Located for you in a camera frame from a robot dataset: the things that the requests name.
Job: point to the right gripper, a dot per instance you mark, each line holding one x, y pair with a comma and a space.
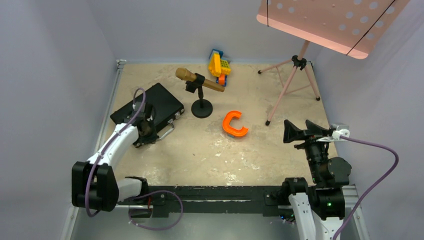
313, 132

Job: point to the toy brick truck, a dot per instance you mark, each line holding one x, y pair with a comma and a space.
219, 66

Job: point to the gold microphone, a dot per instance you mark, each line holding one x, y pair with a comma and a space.
186, 75

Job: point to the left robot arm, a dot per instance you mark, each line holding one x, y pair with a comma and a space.
93, 182

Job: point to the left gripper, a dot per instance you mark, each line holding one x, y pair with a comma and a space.
151, 138

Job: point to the orange C-shaped track piece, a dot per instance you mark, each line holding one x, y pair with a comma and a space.
228, 125

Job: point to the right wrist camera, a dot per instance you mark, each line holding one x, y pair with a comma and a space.
337, 133

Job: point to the black microphone stand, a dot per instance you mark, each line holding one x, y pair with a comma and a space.
200, 108

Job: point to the pink music stand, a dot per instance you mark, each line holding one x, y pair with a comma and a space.
350, 27

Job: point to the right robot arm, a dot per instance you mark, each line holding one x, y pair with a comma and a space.
328, 185

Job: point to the black aluminium base frame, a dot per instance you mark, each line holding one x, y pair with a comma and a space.
286, 211

